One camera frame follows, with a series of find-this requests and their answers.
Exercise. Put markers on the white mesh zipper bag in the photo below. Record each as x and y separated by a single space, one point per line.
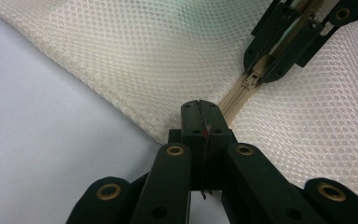
136 46

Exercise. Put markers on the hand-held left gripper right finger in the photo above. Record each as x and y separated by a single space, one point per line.
217 130

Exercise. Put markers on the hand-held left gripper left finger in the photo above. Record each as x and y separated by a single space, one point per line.
194 124

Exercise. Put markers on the light blue table mat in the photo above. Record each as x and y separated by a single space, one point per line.
28 140

